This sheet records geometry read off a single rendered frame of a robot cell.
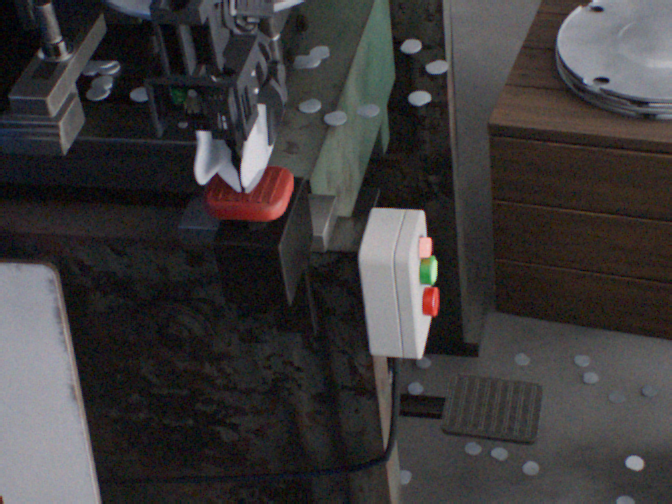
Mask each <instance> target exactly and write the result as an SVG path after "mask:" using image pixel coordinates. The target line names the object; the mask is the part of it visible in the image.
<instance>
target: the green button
mask: <svg viewBox="0 0 672 504"><path fill-rule="evenodd" d="M434 260H435V261H436V259H435V257H434V256H430V257H429V258H424V257H423V258H422V260H420V266H419V280H420V284H421V285H428V286H432V285H433V284H434V282H435V280H433V277H432V271H433V263H434Z"/></svg>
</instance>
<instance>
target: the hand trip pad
mask: <svg viewBox="0 0 672 504"><path fill-rule="evenodd" d="M293 189H294V179H293V175H292V173H291V172H289V171H288V169H287V168H285V167H281V166H269V165H266V168H265V170H264V173H262V176H261V178H260V179H259V181H258V183H257V185H256V186H255V187H254V188H253V190H252V191H251V192H249V193H245V192H244V191H243V192H239V193H238V192H237V191H235V190H234V189H233V188H232V187H231V186H230V184H228V183H227V182H226V181H225V180H223V179H222V178H221V176H220V175H219V174H218V173H216V174H215V175H214V176H213V177H212V178H210V180H209V182H208V184H207V187H206V189H205V192H204V194H203V198H202V204H203V209H204V211H205V213H206V215H208V216H209V217H212V218H216V219H230V220H250V221H270V220H273V219H277V218H278V217H280V216H281V215H282V214H283V213H284V211H285V209H286V206H287V203H288V201H289V197H291V194H292V192H293Z"/></svg>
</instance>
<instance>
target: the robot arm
mask: <svg viewBox="0 0 672 504"><path fill-rule="evenodd" d="M148 9H150V13H151V19H152V23H153V28H154V33H155V38H156V43H158V48H159V52H158V53H157V55H155V57H154V59H153V61H152V62H151V65H150V67H149V69H148V71H147V72H146V74H145V77H144V79H142V80H144V84H145V89H146V94H147V98H148V103H149V107H150V113H151V117H153V121H154V126H155V131H156V135H157V138H161V136H162V133H164V131H165V129H166V127H167V125H168V123H176V125H177V126H178V127H180V128H185V127H188V128H192V131H194V132H195V136H196V139H197V150H196V156H195V162H194V175H195V179H196V181H197V182H199V183H200V184H205V183H206V182H207V181H208V180H209V179H210V178H212V177H213V176H214V175H215V174H216V173H218V174H219V175H220V176H221V178H222V179H223V180H225V181H226V182H227V183H228V184H230V186H231V187H232V188H233V189H234V190H235V191H237V192H238V193H239V192H243V191H244V192H245V193H249V192H251V191H252V190H253V188H254V187H255V186H256V185H257V183H258V181H259V179H260V178H261V176H262V173H264V170H265V168H266V165H267V162H268V159H269V155H270V153H271V150H272V147H273V143H274V140H275V137H276V134H278V130H279V128H280V125H281V122H282V119H283V115H284V112H285V109H286V103H287V90H286V85H285V82H284V78H283V75H282V72H281V64H282V62H281V61H280V60H272V55H271V52H270V49H269V47H268V44H269V42H270V38H269V37H268V36H265V35H264V34H262V32H261V31H259V30H258V24H249V22H250V21H257V23H260V18H265V17H267V18H273V17H274V0H153V1H152V2H151V4H150V6H148ZM162 84H167V87H168V91H169V96H170V101H171V105H170V107H169V109H168V108H167V104H166V99H164V94H163V89H162ZM156 85H157V90H158V94H159V100H160V104H161V109H162V111H161V113H160V115H159V116H158V115H157V110H156V105H155V101H154V96H152V91H153V90H155V88H156ZM239 131H240V133H241V135H242V139H243V143H242V147H241V150H240V152H241V155H242V160H241V157H240V155H239V154H238V152H236V139H235V138H236V136H237V134H239Z"/></svg>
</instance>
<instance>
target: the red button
mask: <svg viewBox="0 0 672 504"><path fill-rule="evenodd" d="M437 309H438V289H437V288H436V287H425V288H424V290H423V295H422V314H423V315H424V316H433V317H434V316H436V314H437Z"/></svg>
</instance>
